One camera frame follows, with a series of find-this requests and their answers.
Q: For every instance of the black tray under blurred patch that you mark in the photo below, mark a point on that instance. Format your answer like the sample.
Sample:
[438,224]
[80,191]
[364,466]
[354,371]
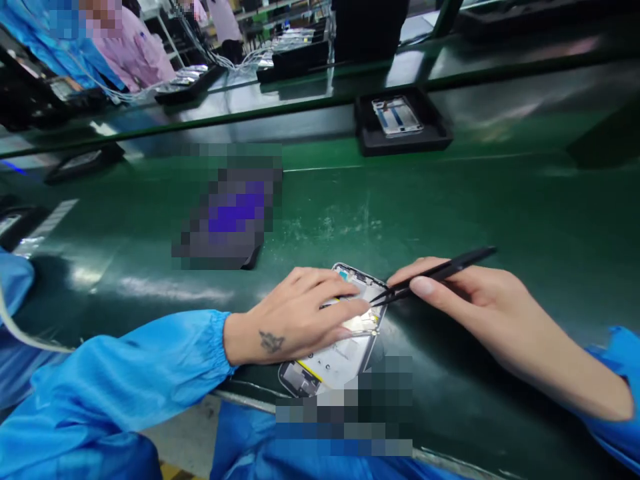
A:
[252,260]

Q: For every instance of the black tweezers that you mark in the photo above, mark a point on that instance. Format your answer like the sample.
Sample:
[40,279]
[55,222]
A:
[440,272]

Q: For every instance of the black foam tray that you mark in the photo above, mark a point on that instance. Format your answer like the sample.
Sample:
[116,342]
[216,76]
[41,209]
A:
[400,122]

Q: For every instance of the person's right hand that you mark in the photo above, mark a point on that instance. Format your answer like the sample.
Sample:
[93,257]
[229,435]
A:
[470,295]

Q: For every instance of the black tray with parts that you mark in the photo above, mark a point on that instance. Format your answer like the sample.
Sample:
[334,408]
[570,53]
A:
[187,82]

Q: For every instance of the person's left hand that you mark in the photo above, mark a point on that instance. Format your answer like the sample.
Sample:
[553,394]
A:
[285,320]

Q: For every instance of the flat black tray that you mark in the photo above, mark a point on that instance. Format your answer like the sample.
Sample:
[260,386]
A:
[82,162]

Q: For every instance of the person's legs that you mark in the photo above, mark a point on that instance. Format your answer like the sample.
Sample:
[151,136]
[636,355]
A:
[260,450]

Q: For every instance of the black box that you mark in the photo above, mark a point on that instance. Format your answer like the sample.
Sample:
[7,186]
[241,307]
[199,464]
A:
[292,62]

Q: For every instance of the green metal post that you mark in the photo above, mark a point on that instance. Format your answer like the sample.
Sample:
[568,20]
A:
[446,17]

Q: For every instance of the white phone frame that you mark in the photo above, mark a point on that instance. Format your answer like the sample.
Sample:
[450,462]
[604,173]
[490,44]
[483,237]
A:
[397,116]
[345,350]

